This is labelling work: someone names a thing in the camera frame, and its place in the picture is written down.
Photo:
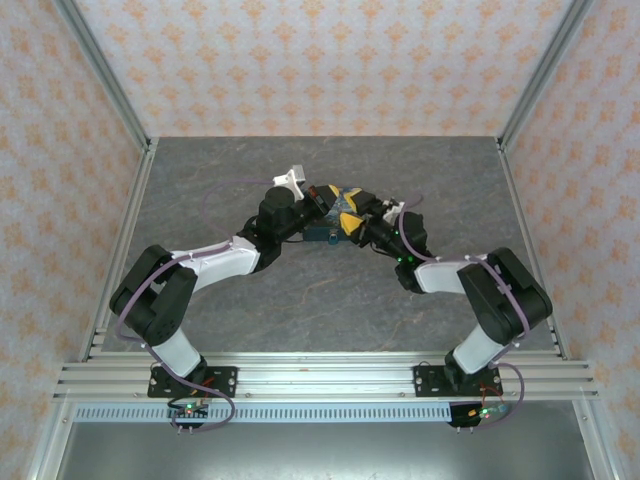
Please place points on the small blue padlock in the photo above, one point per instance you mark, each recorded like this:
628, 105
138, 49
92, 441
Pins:
332, 238

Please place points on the starry night tin box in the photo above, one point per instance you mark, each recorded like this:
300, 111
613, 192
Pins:
315, 235

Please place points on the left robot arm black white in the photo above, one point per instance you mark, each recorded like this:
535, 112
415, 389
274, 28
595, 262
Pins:
165, 300

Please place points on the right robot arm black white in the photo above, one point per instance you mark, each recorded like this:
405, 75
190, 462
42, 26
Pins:
500, 295

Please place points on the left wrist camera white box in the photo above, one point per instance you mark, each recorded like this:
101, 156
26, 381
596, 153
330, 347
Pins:
290, 179

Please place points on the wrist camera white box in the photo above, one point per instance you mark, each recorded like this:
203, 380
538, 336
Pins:
394, 207
290, 179

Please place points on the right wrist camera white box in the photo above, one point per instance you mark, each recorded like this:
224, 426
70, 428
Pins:
394, 207

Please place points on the aluminium table side rail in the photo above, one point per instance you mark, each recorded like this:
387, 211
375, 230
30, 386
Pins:
132, 215
522, 210

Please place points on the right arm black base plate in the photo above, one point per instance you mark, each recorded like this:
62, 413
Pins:
430, 381

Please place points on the aluminium mounting rail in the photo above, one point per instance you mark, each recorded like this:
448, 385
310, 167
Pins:
325, 377

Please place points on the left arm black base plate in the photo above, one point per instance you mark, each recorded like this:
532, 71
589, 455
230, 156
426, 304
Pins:
222, 382

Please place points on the aluminium frame post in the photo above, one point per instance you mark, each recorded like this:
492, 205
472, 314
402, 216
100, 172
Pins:
105, 70
545, 70

